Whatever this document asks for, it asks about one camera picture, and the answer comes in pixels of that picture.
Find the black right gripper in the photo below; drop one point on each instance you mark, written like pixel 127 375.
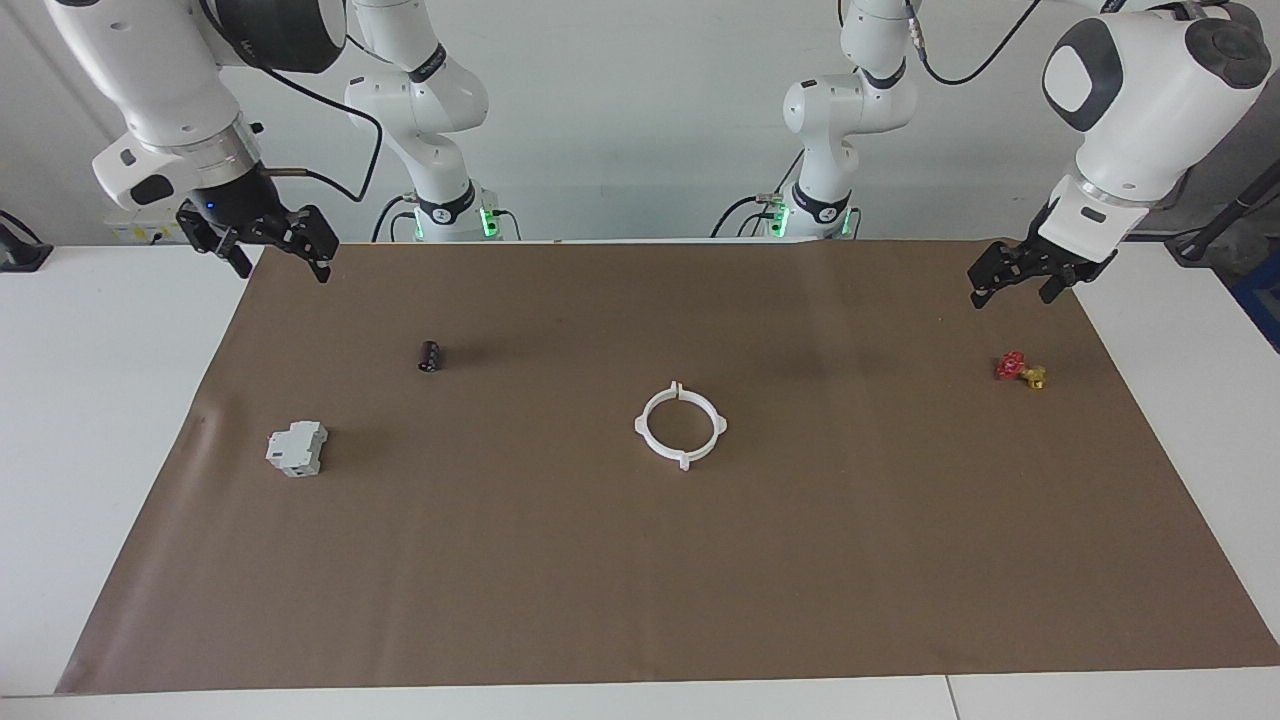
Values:
pixel 245 215

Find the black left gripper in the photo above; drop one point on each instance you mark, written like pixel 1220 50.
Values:
pixel 1050 258

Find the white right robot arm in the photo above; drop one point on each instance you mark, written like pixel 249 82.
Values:
pixel 150 90

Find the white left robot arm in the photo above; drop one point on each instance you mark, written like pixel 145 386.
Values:
pixel 1130 110

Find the black cylindrical capacitor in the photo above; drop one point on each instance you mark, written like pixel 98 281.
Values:
pixel 430 356

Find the white circuit breaker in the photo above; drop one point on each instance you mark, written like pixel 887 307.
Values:
pixel 297 448

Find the black stand pole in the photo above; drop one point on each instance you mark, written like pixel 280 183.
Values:
pixel 1225 215

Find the blue box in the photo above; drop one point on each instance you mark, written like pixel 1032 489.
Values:
pixel 1262 315

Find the brown paper mat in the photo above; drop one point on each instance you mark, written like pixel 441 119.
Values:
pixel 640 570

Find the white wall socket box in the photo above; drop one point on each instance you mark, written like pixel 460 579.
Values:
pixel 125 228

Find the black clamp mount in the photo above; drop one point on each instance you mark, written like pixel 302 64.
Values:
pixel 20 255

